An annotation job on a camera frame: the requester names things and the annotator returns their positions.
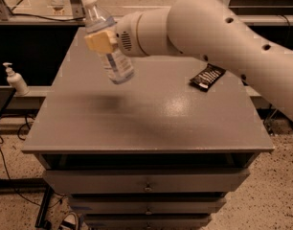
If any white pump dispenser bottle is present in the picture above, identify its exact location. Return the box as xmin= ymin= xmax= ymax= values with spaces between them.
xmin=3 ymin=62 xmax=29 ymax=96

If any black floor cable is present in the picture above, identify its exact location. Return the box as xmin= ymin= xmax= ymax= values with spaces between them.
xmin=0 ymin=113 xmax=66 ymax=209

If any grey drawer cabinet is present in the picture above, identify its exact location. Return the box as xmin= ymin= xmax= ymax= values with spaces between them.
xmin=23 ymin=30 xmax=273 ymax=230

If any clear plastic water bottle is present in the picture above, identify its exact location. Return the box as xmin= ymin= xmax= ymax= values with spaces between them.
xmin=81 ymin=0 xmax=134 ymax=84

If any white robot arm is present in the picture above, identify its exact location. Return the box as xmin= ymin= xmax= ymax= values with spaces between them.
xmin=85 ymin=0 xmax=293 ymax=122

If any top drawer knob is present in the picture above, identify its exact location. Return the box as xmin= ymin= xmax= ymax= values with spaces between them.
xmin=144 ymin=184 xmax=153 ymax=193

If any drawer knob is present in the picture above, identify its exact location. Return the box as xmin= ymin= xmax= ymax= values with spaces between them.
xmin=145 ymin=209 xmax=153 ymax=216
xmin=144 ymin=184 xmax=153 ymax=193

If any black cable on rail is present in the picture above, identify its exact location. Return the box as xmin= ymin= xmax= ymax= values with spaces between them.
xmin=6 ymin=12 xmax=87 ymax=22

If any black snack packet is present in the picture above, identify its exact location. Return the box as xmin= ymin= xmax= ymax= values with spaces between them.
xmin=190 ymin=63 xmax=226 ymax=92

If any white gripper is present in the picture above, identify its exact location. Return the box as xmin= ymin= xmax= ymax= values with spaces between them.
xmin=84 ymin=12 xmax=144 ymax=57

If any sneaker shoe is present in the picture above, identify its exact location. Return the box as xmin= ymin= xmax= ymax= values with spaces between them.
xmin=57 ymin=212 xmax=79 ymax=230

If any grey metal rail frame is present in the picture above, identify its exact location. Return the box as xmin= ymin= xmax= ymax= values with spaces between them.
xmin=0 ymin=0 xmax=293 ymax=27

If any black stand leg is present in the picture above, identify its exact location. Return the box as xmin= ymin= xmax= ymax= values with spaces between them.
xmin=34 ymin=186 xmax=53 ymax=230

